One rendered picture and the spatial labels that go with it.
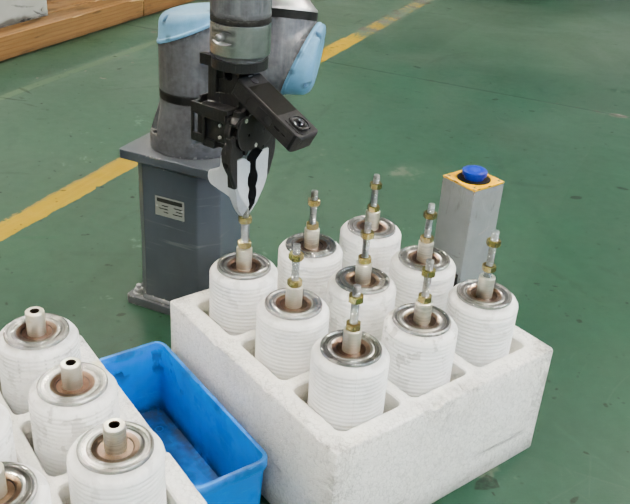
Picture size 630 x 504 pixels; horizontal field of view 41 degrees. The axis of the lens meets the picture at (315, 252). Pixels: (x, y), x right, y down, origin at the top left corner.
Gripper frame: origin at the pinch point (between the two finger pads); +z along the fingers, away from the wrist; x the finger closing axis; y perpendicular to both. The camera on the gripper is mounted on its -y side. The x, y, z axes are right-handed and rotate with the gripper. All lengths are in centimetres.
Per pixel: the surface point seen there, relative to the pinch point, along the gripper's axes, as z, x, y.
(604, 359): 35, -51, -40
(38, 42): 32, -106, 180
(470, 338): 13.8, -11.0, -29.8
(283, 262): 11.0, -6.8, -1.2
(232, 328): 16.9, 4.3, -1.1
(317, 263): 9.9, -8.3, -6.2
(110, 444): 8.2, 37.6, -13.7
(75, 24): 29, -125, 184
